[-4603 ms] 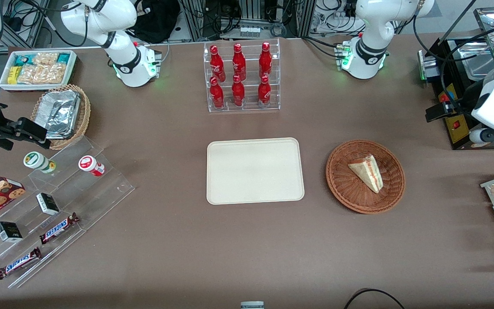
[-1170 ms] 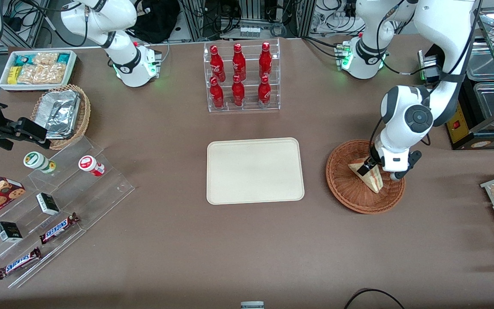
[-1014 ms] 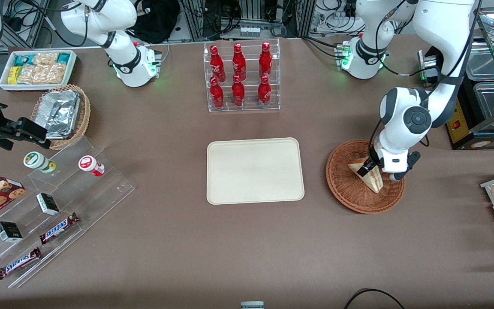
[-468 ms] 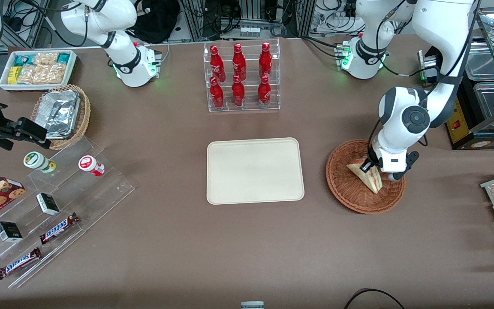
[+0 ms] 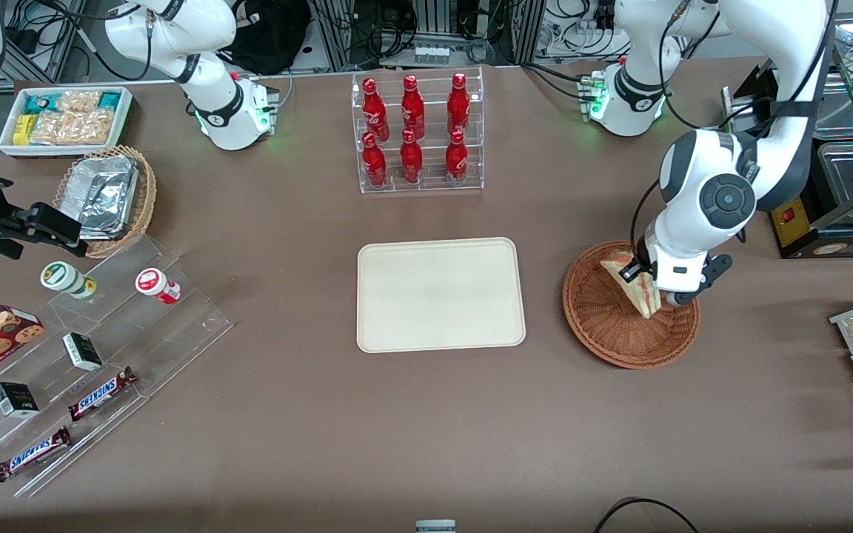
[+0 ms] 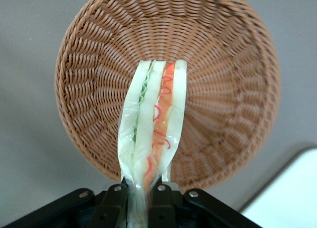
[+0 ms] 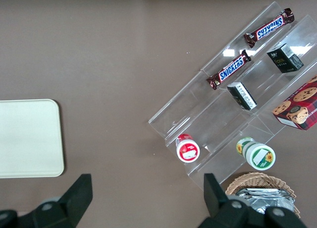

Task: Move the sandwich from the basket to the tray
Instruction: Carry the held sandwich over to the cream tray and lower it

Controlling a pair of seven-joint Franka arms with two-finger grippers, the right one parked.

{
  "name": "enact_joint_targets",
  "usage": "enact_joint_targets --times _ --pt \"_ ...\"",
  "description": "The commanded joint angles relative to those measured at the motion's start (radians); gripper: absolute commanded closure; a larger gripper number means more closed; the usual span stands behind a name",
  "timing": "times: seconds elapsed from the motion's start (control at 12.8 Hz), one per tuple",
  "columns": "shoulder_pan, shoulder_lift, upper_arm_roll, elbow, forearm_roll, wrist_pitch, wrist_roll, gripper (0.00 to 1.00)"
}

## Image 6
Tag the triangle sandwich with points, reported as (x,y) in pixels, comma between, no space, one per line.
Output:
(161,114)

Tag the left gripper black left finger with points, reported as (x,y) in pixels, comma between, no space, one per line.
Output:
(109,205)

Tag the round brown wicker basket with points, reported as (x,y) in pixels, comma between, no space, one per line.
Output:
(99,64)

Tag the beige plastic tray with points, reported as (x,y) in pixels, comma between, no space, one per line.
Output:
(289,196)

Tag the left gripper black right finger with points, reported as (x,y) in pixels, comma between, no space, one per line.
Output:
(168,205)

